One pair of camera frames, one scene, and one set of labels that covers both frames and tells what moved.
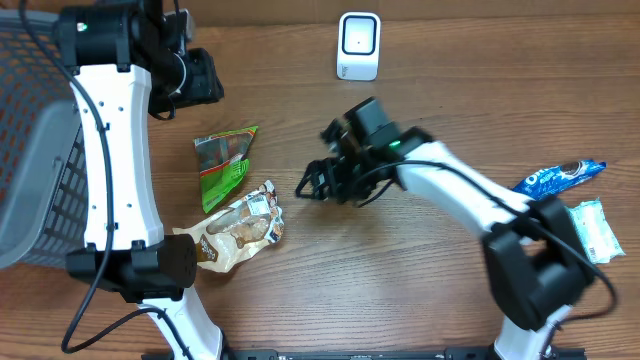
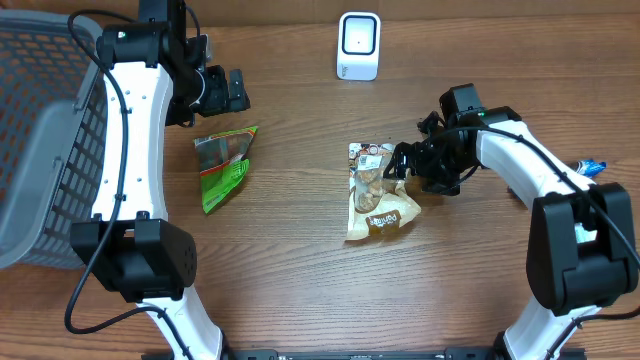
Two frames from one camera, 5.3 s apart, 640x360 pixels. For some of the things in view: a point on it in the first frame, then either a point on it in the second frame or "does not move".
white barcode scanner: x=358 y=46 does not move
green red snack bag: x=223 y=163 does not move
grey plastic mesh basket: x=43 y=194 does not move
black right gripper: x=331 y=186 → x=449 y=183
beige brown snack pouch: x=224 y=239 → x=375 y=205
